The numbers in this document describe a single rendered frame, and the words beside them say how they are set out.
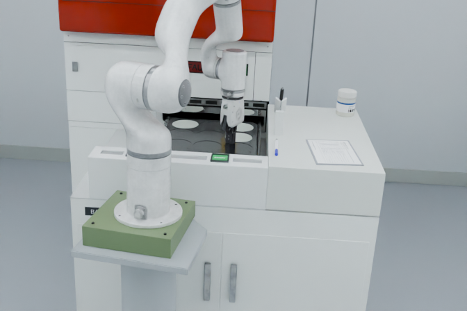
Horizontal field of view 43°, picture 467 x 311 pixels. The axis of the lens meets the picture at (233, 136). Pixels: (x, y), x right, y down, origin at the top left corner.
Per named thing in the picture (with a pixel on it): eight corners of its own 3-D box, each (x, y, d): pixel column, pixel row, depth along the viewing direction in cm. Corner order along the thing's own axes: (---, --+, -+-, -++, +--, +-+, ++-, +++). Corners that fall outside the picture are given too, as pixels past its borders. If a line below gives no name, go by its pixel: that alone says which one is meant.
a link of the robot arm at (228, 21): (187, 1, 191) (199, 81, 209) (233, 6, 185) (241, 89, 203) (200, -11, 197) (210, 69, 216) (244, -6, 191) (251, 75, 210)
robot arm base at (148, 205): (169, 233, 157) (170, 168, 151) (102, 222, 161) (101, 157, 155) (190, 204, 175) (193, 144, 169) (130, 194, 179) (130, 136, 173)
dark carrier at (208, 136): (170, 119, 238) (170, 117, 238) (257, 123, 237) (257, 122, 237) (156, 150, 206) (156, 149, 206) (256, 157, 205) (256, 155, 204)
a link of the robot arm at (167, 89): (134, 114, 161) (187, 125, 155) (115, 92, 151) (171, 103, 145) (196, -33, 178) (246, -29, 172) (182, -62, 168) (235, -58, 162)
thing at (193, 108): (156, 125, 244) (156, 103, 241) (264, 131, 243) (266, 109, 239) (156, 126, 242) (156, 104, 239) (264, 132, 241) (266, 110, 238)
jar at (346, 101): (334, 110, 234) (337, 87, 230) (352, 112, 234) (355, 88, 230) (336, 116, 227) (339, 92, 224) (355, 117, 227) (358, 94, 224)
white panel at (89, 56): (70, 124, 248) (64, 28, 234) (266, 135, 246) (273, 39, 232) (67, 126, 245) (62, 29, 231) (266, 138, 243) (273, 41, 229)
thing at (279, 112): (272, 129, 211) (275, 93, 206) (283, 130, 211) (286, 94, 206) (272, 135, 205) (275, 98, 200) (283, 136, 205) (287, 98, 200)
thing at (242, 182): (96, 185, 195) (94, 145, 190) (265, 196, 194) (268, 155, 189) (88, 198, 187) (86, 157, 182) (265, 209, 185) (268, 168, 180)
